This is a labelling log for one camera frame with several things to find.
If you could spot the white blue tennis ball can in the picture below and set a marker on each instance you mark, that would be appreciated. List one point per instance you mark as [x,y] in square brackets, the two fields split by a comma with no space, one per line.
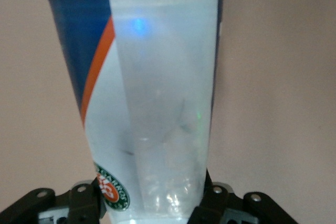
[157,90]

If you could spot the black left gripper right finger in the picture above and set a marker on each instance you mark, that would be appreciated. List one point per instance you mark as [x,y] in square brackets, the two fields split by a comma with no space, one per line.
[218,205]

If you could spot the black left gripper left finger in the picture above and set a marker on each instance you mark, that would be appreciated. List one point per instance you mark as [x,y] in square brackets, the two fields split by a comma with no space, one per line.
[78,203]

